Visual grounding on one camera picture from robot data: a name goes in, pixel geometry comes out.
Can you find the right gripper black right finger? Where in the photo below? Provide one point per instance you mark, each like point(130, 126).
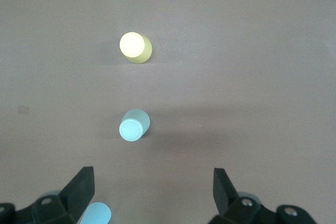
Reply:
point(225, 197)

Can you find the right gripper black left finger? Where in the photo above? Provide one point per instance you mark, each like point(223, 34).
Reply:
point(76, 192)

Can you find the light blue plastic cup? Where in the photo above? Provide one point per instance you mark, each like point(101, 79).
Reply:
point(98, 213)

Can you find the mint green plastic cup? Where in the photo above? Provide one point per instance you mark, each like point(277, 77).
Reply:
point(130, 129)

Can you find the yellow plastic cup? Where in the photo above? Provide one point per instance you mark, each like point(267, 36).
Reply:
point(132, 45)

